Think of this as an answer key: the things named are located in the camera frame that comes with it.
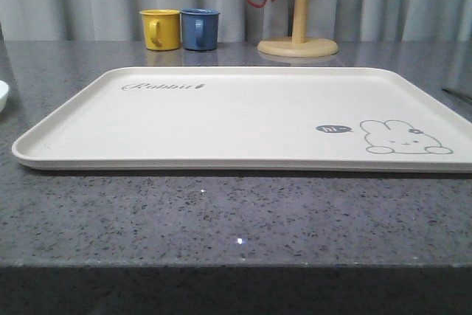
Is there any silver metal fork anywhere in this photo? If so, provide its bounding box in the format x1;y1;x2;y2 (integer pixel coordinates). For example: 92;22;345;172
442;88;472;103

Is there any white round plate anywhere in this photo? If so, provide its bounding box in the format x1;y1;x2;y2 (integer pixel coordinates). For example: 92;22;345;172
0;80;10;112

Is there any wooden mug tree stand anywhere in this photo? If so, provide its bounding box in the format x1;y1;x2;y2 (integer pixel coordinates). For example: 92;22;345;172
257;0;339;58

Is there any blue mug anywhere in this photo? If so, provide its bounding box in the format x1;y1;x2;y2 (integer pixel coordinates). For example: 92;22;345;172
181;8;220;51

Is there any yellow mug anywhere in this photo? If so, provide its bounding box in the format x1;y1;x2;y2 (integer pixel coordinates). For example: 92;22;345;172
140;10;181;51

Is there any beige rabbit serving tray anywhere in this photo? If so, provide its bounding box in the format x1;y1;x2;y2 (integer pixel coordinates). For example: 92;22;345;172
12;66;471;173

